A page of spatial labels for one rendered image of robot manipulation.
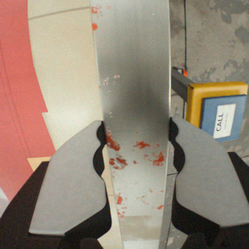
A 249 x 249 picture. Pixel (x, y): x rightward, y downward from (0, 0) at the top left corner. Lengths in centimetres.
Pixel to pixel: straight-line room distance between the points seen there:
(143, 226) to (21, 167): 13
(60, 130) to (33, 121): 2
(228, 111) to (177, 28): 102
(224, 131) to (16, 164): 35
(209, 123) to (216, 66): 117
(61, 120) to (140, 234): 12
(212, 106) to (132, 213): 26
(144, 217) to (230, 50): 148
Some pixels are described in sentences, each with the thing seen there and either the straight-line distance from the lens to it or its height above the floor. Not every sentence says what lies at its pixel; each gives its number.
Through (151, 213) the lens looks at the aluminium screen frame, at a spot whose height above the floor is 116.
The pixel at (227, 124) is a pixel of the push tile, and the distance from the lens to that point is 41.
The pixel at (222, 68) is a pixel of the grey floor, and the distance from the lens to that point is 157.
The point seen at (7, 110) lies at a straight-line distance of 18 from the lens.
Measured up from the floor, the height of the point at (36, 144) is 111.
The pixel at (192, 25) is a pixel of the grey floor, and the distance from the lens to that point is 140.
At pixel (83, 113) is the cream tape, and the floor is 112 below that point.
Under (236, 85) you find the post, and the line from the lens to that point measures 41.
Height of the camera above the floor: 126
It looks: 61 degrees down
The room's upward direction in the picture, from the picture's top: 163 degrees clockwise
